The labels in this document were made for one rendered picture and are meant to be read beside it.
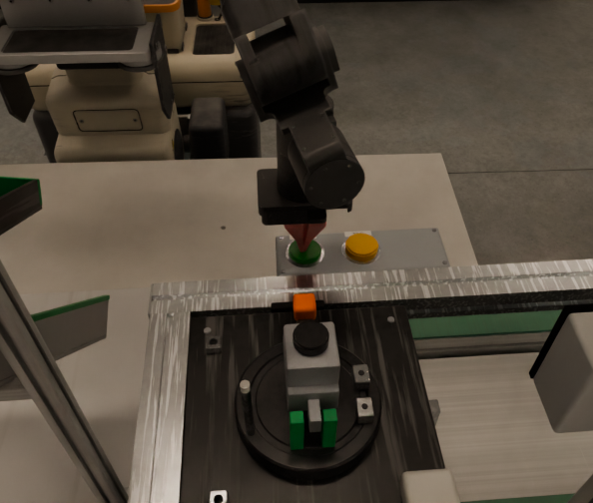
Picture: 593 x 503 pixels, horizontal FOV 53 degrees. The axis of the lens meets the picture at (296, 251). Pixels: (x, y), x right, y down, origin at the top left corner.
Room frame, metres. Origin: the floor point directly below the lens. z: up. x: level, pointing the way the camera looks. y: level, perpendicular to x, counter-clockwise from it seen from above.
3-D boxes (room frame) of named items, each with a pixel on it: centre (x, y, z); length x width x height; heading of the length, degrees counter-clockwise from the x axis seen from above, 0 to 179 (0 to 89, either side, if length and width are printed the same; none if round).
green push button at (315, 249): (0.50, -0.01, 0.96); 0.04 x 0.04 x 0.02
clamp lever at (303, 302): (0.33, -0.01, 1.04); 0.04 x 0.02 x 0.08; 4
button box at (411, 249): (0.50, -0.08, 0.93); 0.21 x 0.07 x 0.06; 94
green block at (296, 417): (0.24, 0.00, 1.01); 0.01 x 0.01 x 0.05; 4
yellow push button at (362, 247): (0.50, -0.08, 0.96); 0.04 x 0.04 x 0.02
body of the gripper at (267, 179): (0.50, -0.01, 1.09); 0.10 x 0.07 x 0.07; 94
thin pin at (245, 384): (0.25, 0.04, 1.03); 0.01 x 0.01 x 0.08
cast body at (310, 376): (0.27, -0.01, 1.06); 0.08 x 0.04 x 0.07; 4
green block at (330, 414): (0.24, -0.03, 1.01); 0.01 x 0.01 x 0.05; 4
